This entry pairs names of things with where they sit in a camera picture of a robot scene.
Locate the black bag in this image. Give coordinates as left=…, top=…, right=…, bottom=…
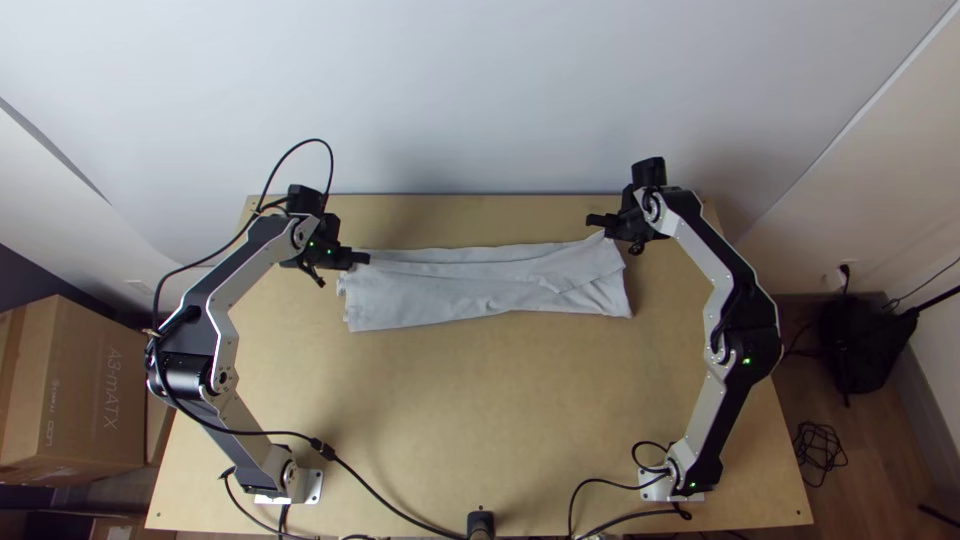
left=815, top=294, right=921, bottom=397

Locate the light grey t-shirt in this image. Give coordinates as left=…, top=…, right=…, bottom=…
left=335, top=229, right=634, bottom=334

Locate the large cardboard box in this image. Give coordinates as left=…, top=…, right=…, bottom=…
left=0, top=293, right=153, bottom=487

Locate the black tripod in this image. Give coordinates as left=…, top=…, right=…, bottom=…
left=883, top=283, right=960, bottom=318

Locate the coiled black cable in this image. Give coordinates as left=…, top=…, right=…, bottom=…
left=791, top=420, right=850, bottom=490

